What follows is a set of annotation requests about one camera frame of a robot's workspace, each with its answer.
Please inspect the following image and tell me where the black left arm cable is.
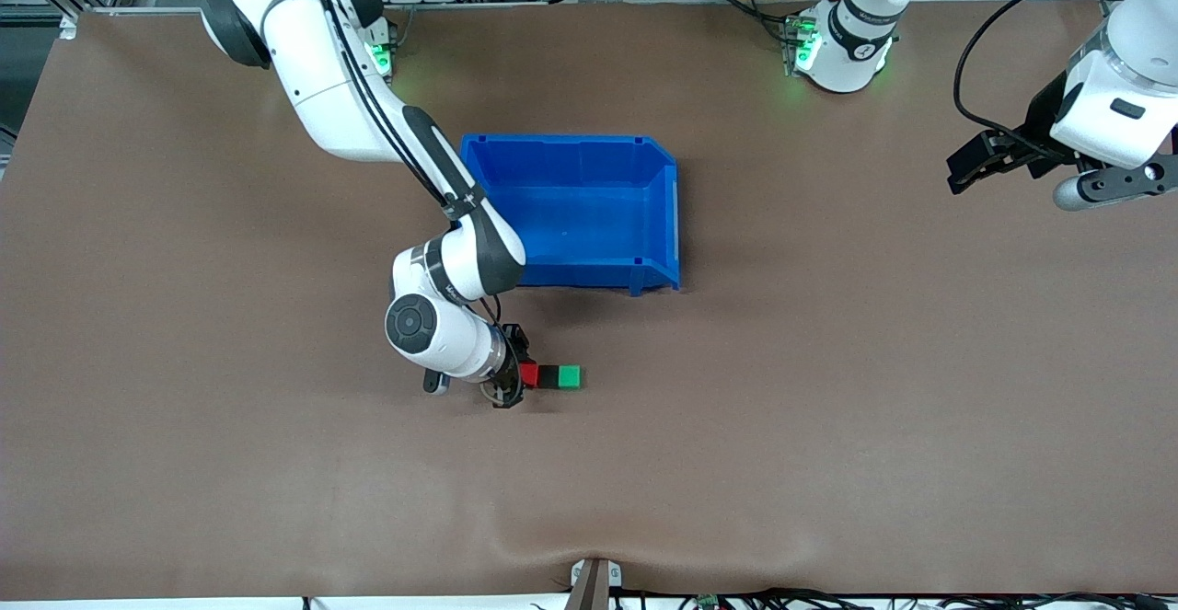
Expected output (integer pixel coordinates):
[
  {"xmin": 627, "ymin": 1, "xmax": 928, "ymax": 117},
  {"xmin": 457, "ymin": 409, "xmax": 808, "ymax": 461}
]
[{"xmin": 952, "ymin": 0, "xmax": 1122, "ymax": 146}]

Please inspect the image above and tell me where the brown table mat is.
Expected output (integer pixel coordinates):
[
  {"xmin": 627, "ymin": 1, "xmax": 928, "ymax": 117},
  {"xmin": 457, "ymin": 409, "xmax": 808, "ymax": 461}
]
[{"xmin": 0, "ymin": 1, "xmax": 1178, "ymax": 600}]

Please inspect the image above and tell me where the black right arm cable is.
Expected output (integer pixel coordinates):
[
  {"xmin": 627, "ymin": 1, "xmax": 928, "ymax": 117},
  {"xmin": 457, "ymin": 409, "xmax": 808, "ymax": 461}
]
[{"xmin": 311, "ymin": 0, "xmax": 518, "ymax": 406}]

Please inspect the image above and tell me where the blue plastic bin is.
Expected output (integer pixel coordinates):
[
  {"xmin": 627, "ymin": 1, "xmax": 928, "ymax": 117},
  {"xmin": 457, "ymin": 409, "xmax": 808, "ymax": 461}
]
[{"xmin": 460, "ymin": 134, "xmax": 682, "ymax": 296}]

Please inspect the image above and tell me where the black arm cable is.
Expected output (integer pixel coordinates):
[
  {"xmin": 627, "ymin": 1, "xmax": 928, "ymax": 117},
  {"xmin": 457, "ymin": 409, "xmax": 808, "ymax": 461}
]
[
  {"xmin": 952, "ymin": 0, "xmax": 1122, "ymax": 146},
  {"xmin": 311, "ymin": 0, "xmax": 518, "ymax": 406}
]

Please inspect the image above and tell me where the metal table edge bracket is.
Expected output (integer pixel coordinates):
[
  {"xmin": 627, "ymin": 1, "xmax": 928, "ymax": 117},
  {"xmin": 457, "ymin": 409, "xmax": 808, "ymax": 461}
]
[{"xmin": 569, "ymin": 557, "xmax": 623, "ymax": 610}]

